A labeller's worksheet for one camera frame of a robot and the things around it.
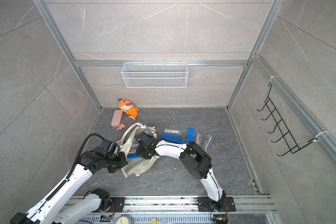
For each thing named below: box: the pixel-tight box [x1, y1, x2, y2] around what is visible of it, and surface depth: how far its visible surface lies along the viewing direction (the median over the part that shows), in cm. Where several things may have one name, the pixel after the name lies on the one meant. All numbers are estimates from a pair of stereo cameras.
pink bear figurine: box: [117, 123, 127, 131], surface depth 106 cm
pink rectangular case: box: [111, 109, 123, 128], surface depth 113 cm
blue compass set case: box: [185, 127, 195, 145], surface depth 104 cm
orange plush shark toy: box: [117, 98, 139, 121], surface depth 113 cm
